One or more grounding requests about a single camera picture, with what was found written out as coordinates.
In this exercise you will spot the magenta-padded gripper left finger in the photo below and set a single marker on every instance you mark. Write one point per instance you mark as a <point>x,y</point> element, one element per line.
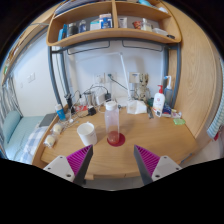
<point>60,166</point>

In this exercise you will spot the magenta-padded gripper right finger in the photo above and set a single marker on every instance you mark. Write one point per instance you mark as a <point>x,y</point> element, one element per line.
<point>165,166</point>

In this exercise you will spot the clear bottle with white cap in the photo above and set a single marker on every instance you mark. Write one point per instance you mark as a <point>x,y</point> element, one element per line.
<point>112,123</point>

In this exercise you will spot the round white ball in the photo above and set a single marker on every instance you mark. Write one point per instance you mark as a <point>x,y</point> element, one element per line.
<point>50,141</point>
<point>57,128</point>

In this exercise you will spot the blue white plaid blanket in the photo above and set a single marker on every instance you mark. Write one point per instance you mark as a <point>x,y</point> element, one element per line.
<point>33,145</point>

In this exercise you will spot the white cup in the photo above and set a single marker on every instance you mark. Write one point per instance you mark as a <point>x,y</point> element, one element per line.
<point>87,134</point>

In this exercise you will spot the small green item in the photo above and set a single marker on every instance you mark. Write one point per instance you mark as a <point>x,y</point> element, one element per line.
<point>179,121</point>

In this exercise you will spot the grey laptop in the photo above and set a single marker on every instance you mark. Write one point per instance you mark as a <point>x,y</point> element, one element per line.
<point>47,120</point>

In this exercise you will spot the bed with teal sheet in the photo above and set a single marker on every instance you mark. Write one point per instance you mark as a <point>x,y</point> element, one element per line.
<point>23,133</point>

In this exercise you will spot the flat round red coaster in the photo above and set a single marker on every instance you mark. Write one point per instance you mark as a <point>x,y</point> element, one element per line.
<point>122,140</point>

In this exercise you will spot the blue tube with white cap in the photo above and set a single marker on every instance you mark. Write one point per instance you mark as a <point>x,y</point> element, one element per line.
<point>60,113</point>

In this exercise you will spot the white lotion pump bottle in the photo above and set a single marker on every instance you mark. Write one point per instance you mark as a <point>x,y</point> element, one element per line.
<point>158,103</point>

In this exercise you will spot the small black charger block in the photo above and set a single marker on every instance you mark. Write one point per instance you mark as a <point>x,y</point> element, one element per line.
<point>91,111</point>

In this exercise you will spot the teal pillow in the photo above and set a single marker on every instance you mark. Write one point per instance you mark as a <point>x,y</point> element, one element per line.
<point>11,125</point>

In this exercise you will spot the white tissue pack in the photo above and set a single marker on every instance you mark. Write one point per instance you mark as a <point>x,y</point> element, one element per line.
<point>136,107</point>

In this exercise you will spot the tall black device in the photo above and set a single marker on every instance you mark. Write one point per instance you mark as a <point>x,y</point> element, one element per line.
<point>69,101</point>

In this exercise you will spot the striped hanging towel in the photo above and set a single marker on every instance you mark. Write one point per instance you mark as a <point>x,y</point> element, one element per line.
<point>216,123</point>

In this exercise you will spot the spray bottle with white nozzle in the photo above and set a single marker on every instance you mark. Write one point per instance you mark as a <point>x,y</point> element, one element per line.
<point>168,93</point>

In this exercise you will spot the steel tumbler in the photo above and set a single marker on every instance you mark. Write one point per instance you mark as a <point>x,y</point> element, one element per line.
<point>88,98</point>

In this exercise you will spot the white power adapter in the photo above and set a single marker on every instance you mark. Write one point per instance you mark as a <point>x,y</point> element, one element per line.
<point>100,99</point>

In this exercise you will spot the tree figurine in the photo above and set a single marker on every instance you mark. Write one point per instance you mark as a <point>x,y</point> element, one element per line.
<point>143,86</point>

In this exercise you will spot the white desk lamp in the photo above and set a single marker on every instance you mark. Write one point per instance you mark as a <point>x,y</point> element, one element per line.
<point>124,73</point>

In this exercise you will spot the wooden shelf unit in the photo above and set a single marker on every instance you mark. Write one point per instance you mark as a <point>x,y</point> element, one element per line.
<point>113,31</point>

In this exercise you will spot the white wall outlet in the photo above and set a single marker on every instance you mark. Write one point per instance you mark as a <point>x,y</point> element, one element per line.
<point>99,78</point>

